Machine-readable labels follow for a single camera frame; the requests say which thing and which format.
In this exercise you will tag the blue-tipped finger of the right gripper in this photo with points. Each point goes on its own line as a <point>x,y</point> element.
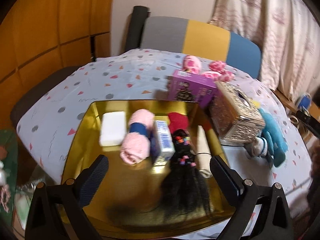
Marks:
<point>310,122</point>

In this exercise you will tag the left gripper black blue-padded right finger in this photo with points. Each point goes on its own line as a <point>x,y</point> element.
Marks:
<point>273,220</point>

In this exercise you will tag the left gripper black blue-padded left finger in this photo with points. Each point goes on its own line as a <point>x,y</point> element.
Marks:
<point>44,220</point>

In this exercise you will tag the black wig with beads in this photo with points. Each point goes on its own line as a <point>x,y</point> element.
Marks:
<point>184,188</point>

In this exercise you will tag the cream sock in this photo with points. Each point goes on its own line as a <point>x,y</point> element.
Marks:
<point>203,154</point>

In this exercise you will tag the white sponge block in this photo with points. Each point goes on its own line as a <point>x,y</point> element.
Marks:
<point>113,129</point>

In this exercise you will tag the small blue white packet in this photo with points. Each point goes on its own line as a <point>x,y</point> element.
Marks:
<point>161,146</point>

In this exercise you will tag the red fuzzy sock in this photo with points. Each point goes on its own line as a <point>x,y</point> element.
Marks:
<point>177,121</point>

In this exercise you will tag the wooden side table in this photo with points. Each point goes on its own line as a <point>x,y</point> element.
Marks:
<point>292,109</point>

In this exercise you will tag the blue plush toy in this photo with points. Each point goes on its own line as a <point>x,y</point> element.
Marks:
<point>276,144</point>

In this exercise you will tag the white teal striped sock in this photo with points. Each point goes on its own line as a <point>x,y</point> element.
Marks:
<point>257,148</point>

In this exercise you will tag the gold metal tray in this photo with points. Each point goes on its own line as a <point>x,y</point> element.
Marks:
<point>127,203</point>

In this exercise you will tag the ornate silver tissue box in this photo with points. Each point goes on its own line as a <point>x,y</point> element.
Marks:
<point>235,117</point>

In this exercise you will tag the patterned white tablecloth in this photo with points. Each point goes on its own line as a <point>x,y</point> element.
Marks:
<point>49,126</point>

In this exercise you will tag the pink patterned curtain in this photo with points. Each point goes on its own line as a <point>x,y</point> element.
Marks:
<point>286,33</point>

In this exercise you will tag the purple cardboard box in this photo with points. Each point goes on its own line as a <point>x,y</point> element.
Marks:
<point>189,87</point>

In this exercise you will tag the grey yellow blue chair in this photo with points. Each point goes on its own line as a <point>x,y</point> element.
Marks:
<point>190,37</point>

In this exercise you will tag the orange wooden cabinet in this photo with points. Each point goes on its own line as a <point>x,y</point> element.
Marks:
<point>39,37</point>

